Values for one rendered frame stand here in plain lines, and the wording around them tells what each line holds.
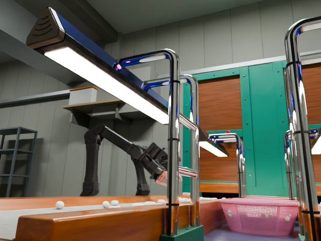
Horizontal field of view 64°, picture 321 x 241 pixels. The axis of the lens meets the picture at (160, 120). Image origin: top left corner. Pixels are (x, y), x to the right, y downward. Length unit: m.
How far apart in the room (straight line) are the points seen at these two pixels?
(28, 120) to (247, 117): 4.37
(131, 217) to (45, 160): 4.61
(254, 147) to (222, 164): 0.27
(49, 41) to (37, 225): 0.31
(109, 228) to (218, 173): 1.75
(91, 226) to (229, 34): 3.83
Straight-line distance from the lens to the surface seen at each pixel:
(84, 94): 4.09
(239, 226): 0.93
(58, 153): 4.81
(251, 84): 2.20
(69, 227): 0.32
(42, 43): 0.52
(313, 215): 0.49
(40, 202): 0.79
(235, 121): 2.13
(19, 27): 4.07
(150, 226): 0.49
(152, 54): 0.63
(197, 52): 4.03
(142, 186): 1.85
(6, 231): 0.41
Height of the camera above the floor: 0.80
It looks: 15 degrees up
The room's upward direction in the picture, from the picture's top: 2 degrees clockwise
